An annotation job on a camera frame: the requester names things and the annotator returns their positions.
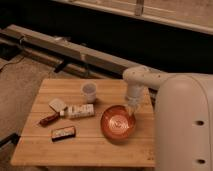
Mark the black bracket at table leg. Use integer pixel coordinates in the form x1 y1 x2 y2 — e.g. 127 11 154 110
0 133 20 147

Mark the long grey metal beam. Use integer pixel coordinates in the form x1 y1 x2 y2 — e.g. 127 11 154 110
0 25 139 74

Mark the wooden table top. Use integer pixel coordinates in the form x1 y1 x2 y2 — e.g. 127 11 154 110
11 79 154 167

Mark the black cable on floor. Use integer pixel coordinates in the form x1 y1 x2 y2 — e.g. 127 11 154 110
0 53 28 73

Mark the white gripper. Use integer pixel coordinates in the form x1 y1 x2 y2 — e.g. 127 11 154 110
125 84 144 116

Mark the dark rectangular candy box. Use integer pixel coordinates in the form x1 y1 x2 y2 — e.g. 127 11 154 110
51 126 76 142

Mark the white snack box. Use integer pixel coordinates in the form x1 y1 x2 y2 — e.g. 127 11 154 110
65 104 95 119

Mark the red brown snack bar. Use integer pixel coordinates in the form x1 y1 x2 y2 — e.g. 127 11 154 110
39 113 60 127

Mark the orange ceramic bowl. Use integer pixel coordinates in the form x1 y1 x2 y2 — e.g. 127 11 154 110
100 105 136 140

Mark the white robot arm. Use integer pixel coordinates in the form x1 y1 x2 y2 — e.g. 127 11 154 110
123 66 213 171

